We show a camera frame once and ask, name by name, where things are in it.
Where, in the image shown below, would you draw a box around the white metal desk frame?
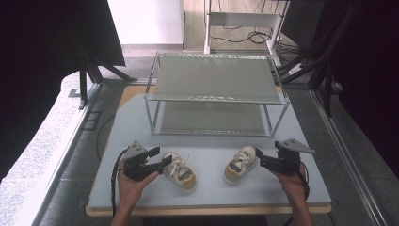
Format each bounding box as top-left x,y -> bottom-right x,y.
202,0 -> 291,68

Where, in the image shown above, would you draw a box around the two-tier metal shoe rack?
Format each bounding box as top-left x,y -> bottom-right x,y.
143,51 -> 292,138

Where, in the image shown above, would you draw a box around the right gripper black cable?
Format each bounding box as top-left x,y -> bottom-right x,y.
281,161 -> 311,226

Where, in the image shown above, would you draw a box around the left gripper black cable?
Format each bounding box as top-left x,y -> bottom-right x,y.
110,146 -> 130,218

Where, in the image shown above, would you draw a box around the black metal stand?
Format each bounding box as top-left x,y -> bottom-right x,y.
277,43 -> 334,119
77,46 -> 139,111

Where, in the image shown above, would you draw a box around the aluminium floor rail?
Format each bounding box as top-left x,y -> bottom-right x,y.
31,83 -> 103,226
310,89 -> 390,226

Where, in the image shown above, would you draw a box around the black curtain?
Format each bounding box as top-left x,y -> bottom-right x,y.
309,0 -> 399,180
0,0 -> 126,183

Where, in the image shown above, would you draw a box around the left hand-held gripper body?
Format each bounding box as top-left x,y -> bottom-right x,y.
122,140 -> 151,182

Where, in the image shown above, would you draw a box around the person's right hand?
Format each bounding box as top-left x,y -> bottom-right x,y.
270,163 -> 308,206

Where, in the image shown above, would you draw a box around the black floor socket plate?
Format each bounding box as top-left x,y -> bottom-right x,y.
82,110 -> 102,132

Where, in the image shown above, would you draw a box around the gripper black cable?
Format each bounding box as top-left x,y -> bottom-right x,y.
281,161 -> 311,226
110,146 -> 130,218

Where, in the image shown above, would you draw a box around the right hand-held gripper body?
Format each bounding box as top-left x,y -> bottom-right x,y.
274,137 -> 316,175

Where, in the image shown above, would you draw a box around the thin black floor cable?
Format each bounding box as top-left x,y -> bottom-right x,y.
95,114 -> 118,162

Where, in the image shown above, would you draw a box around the light blue table mat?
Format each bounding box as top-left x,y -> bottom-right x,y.
88,93 -> 332,209

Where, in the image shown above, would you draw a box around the person's left hand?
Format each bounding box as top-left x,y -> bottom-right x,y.
117,169 -> 160,209

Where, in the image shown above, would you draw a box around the beige baby shoe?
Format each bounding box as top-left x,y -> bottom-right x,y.
223,144 -> 258,186
161,151 -> 199,193

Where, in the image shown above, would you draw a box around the black floor cables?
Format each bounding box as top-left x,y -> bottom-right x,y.
209,26 -> 302,55

